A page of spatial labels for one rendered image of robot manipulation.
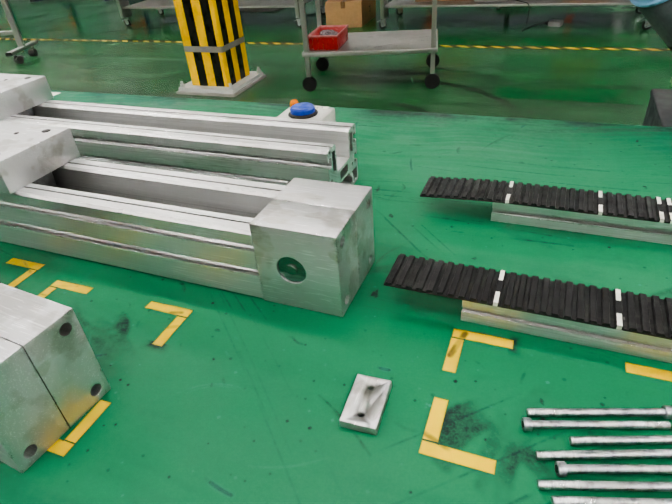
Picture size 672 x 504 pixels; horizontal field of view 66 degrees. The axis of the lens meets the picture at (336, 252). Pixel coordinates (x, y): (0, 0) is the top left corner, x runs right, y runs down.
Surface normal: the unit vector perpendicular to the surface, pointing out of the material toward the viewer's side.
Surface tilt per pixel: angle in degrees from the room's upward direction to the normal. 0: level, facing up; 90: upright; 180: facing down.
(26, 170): 90
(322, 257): 90
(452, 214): 0
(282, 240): 90
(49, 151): 90
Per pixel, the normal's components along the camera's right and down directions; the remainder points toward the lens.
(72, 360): 0.89, 0.20
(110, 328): -0.07, -0.82
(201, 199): -0.37, 0.55
